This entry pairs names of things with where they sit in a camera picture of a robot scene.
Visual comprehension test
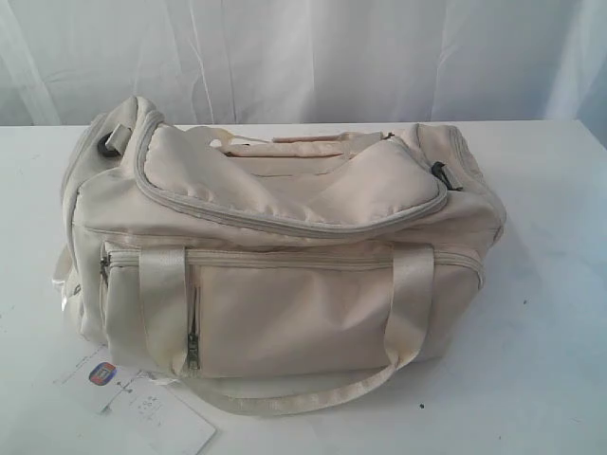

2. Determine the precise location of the white paper hang tag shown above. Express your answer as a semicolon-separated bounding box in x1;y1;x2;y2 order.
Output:
51;347;161;414

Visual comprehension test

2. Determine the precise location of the white paper sheet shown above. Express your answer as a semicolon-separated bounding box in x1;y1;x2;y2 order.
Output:
67;377;216;454

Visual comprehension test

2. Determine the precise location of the cream fabric duffel bag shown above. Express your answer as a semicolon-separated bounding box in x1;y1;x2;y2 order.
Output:
57;97;506;415

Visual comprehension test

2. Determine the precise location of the white backdrop curtain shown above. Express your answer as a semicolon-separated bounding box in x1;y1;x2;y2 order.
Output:
1;1;606;132

